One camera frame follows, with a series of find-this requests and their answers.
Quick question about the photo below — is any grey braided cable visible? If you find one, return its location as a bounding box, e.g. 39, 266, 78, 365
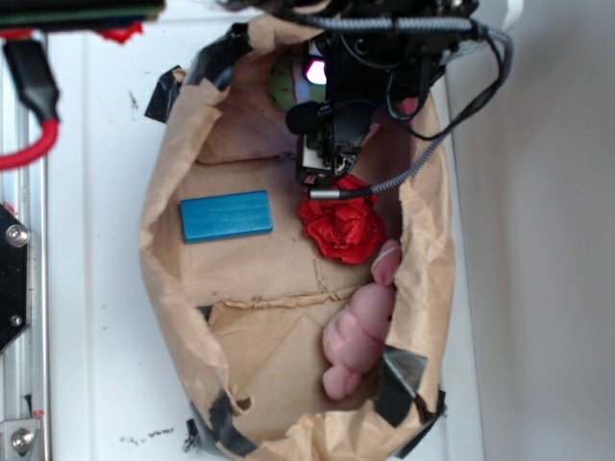
268, 9, 514, 202

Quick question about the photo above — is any silver corner bracket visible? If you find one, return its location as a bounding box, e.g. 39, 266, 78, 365
1, 419, 44, 461

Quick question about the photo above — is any red crumpled paper flower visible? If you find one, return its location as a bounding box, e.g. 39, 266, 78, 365
297, 194, 386, 264

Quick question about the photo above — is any brown paper-lined box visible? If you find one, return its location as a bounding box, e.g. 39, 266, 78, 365
139, 15, 455, 460

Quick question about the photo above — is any pink plush bunny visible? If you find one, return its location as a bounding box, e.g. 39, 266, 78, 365
322, 239, 402, 400

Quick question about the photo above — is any black hexagonal mounting plate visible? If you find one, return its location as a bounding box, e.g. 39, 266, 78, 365
0, 205, 31, 352

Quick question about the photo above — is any red and black cable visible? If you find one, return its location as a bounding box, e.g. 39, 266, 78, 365
0, 21, 145, 170

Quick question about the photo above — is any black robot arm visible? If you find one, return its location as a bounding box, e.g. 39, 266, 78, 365
222, 1, 479, 200

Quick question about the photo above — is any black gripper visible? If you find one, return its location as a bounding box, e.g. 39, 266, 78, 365
296, 99, 378, 187

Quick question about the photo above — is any green plush animal toy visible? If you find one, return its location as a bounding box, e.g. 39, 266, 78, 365
268, 53, 323, 112

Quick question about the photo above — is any aluminium frame rail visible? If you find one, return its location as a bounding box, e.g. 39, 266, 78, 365
1, 27, 58, 460

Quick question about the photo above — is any blue wooden block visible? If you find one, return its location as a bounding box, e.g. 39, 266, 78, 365
180, 190, 273, 243

